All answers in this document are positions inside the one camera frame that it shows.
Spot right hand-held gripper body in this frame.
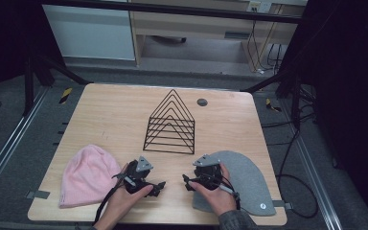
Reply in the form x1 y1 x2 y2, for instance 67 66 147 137
193 153 223 192

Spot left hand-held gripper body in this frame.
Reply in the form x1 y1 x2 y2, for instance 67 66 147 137
122 155 156 196

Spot black wire rack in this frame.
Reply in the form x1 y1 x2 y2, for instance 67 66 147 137
142 88 196 155

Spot grey beanie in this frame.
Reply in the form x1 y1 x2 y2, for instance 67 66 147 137
192 150 277 218

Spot pink knit beanie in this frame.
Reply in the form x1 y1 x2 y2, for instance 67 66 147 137
57 144 123 209

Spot person's right hand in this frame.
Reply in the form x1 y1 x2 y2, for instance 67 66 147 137
188 163 238 218

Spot person's left hand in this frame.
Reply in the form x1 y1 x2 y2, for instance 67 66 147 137
103 163 154 222

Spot grey tape strip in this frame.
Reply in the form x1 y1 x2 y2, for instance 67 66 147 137
25 189 52 200
271 199 293 211

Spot yellow black striped tape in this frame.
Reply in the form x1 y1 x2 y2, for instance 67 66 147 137
264 97 283 113
58 87 74 105

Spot black metal stand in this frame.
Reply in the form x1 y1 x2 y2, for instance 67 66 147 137
240 68 305 129
21 47 91 118

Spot white cabinet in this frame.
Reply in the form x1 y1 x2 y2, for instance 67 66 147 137
42 4 136 61

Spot dark curtain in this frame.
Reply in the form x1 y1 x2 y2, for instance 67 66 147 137
0 0 65 108
279 0 368 229

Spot white power outlet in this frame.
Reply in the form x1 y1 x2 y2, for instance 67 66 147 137
246 0 274 14

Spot right hand-held gripper cable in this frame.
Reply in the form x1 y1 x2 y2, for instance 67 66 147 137
218 174 242 212

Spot hand-held gripper cable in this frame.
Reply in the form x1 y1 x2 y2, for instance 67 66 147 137
218 174 242 212
93 172 127 226

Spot left hand-held gripper cable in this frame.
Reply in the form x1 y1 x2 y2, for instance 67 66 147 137
93 172 127 226

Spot aluminium floor rail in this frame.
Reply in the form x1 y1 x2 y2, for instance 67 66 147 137
278 95 347 230
0 85 51 205

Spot black floor cable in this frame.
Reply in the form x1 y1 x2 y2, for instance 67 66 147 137
275 127 320 220

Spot black desk cables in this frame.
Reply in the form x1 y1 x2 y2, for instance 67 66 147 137
246 19 284 75

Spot black horizontal frame bar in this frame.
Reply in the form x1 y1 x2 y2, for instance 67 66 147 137
39 2 305 25

